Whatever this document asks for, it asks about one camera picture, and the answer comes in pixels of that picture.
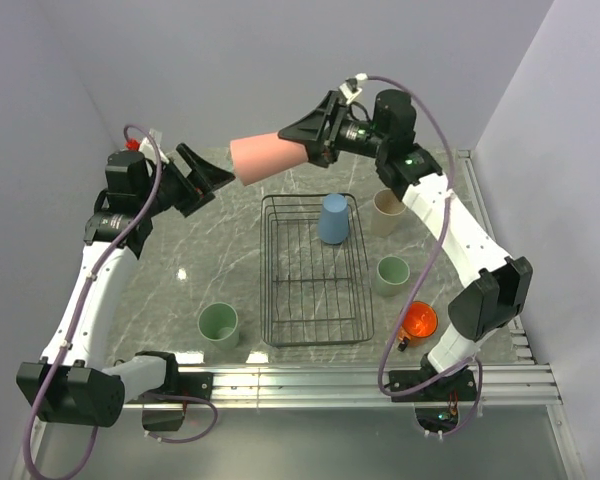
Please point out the beige plastic cup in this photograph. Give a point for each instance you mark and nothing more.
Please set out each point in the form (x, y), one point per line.
(386, 214)

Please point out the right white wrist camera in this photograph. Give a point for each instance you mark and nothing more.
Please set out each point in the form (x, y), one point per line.
(351, 88)

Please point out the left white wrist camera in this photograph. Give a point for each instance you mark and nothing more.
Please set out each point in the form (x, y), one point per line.
(146, 147)

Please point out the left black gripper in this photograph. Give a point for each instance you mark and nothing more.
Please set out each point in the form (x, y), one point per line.
(205, 173)

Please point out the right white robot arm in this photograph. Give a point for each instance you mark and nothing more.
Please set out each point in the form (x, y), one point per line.
(495, 284)

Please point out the blue plastic cup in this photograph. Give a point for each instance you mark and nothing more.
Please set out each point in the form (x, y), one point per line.
(333, 224)

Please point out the orange transparent mug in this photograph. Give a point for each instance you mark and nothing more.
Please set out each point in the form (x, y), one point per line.
(417, 325)

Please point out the green cup left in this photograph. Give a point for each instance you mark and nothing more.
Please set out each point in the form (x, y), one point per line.
(218, 323)

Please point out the pink plastic cup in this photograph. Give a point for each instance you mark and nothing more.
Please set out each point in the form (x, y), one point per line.
(262, 156)

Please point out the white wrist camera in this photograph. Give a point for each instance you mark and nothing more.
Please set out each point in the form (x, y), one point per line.
(146, 147)
(351, 88)

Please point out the green cup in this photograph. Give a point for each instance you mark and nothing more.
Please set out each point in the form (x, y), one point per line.
(218, 323)
(391, 277)

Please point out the aluminium rail frame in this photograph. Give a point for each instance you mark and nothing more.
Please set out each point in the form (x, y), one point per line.
(302, 412)

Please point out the black wire dish rack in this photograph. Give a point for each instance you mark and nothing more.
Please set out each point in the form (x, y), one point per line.
(312, 293)

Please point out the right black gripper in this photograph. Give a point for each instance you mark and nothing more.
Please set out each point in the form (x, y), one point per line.
(322, 147)

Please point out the green cup right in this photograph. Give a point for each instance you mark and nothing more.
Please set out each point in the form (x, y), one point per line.
(391, 277)

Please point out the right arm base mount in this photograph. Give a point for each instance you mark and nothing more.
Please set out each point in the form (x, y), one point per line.
(443, 407)

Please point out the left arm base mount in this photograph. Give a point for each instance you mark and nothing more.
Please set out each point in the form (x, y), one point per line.
(164, 410)

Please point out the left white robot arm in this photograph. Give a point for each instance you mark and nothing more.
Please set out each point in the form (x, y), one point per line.
(70, 383)

